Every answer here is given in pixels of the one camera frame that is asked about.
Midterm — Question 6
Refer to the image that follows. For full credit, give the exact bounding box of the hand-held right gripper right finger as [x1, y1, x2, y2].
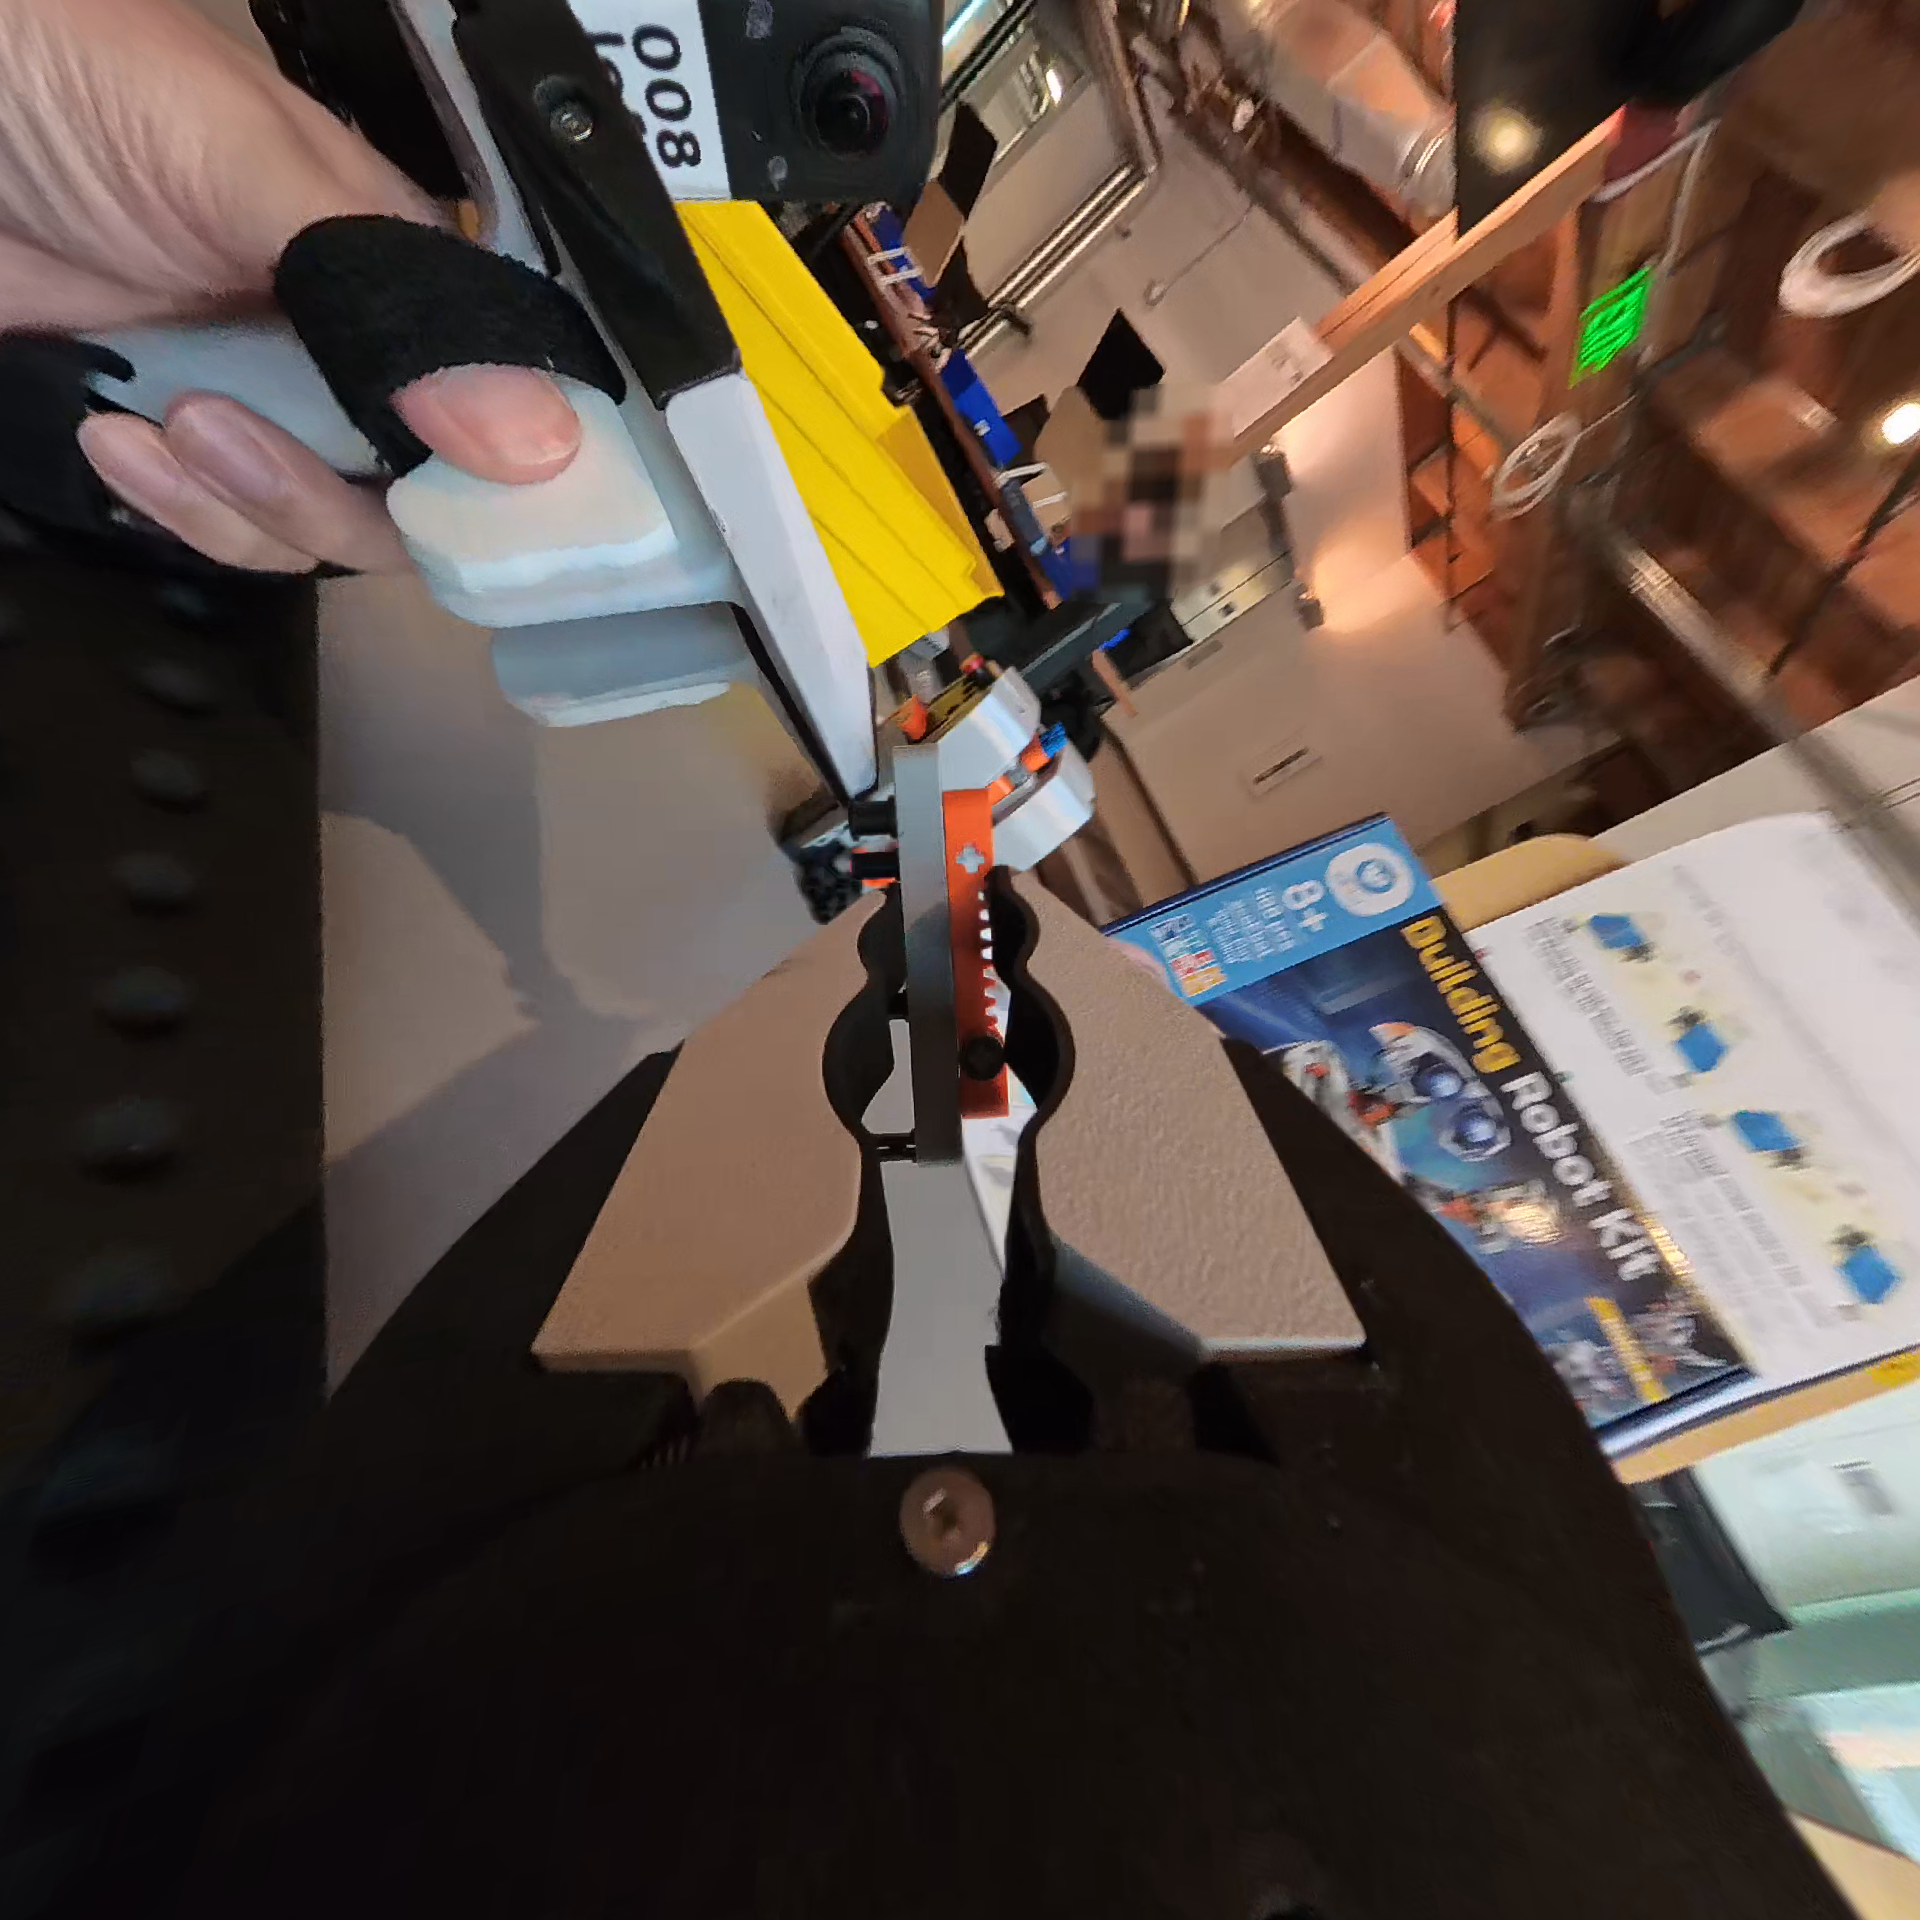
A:
[994, 871, 1366, 1434]

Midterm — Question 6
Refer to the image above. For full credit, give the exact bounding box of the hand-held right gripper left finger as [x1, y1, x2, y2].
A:
[532, 886, 913, 1442]

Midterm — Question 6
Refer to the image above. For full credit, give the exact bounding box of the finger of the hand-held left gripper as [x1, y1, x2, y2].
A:
[662, 372, 883, 801]

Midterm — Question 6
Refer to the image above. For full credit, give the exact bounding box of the grey building-block robot model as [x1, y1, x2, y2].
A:
[786, 651, 1100, 924]

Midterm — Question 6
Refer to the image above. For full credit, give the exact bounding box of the grey beam with orange rack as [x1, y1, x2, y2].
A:
[884, 743, 1018, 1166]

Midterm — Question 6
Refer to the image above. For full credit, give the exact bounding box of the person's left hand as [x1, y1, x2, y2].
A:
[0, 0, 588, 584]

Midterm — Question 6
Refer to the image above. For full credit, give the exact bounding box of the yellow storage bin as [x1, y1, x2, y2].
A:
[675, 199, 1004, 672]

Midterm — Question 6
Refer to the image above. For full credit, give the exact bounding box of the blue robot kit box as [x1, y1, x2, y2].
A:
[1102, 814, 1761, 1466]

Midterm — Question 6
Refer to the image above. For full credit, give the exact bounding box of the black monitor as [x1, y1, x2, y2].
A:
[1025, 592, 1156, 681]

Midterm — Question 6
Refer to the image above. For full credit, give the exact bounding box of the white cabinet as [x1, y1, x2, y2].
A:
[1102, 352, 1520, 889]

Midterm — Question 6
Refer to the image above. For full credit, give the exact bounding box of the white printed sheet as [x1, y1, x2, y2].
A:
[1462, 810, 1920, 1392]

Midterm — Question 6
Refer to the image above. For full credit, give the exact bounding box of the green exit sign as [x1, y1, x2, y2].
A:
[1572, 264, 1656, 386]

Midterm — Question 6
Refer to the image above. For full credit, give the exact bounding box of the black panel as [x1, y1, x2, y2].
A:
[1451, 0, 1809, 232]

